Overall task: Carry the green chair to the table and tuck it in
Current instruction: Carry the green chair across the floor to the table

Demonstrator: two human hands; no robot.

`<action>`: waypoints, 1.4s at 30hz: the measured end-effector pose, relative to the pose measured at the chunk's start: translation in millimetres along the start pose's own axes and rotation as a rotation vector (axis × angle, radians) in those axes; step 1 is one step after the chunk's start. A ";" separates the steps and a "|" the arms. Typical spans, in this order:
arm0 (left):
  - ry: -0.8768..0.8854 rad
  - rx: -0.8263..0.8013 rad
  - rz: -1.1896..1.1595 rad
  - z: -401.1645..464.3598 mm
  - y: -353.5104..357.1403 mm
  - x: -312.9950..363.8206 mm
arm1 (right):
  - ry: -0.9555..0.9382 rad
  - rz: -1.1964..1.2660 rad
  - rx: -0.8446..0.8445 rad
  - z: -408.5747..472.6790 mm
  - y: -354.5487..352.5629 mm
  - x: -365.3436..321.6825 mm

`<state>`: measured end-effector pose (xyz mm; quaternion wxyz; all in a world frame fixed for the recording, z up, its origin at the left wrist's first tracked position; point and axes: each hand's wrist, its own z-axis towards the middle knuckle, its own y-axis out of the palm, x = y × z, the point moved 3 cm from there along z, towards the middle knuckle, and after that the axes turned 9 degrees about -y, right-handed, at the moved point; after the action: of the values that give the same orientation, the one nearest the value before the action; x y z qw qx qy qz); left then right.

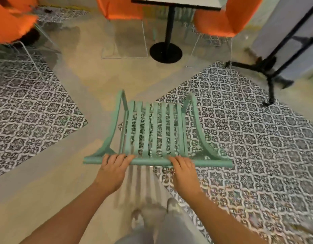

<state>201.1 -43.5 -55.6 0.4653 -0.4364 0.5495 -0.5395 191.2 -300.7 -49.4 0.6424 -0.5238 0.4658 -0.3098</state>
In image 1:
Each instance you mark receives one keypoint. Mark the person's right hand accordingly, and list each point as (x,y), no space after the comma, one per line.
(185,177)

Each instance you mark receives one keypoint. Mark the person's left hand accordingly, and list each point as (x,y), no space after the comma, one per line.
(112,174)

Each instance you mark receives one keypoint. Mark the person's left fingers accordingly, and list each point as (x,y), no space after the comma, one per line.
(118,158)

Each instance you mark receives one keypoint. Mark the person's right fingers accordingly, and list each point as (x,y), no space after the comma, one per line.
(180,161)

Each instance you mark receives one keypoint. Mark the green slatted wooden chair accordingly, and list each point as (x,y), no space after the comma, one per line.
(151,129)

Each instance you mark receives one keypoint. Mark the person's right forearm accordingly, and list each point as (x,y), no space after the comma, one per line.
(222,221)

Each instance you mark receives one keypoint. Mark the person's left forearm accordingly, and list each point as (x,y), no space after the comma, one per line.
(70,215)

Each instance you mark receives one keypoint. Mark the white right shoe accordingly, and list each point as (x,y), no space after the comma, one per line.
(174,204)

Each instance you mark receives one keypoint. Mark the white shoe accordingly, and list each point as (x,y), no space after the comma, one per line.
(149,213)
(174,204)

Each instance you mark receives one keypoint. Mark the white left shoe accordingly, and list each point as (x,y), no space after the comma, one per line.
(149,213)

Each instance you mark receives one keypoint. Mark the grey trousers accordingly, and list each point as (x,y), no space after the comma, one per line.
(169,231)

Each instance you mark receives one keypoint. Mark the black metal frame stand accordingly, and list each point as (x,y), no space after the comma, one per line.
(267,64)

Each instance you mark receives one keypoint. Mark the white table with black pedestal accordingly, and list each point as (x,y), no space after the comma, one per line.
(169,30)

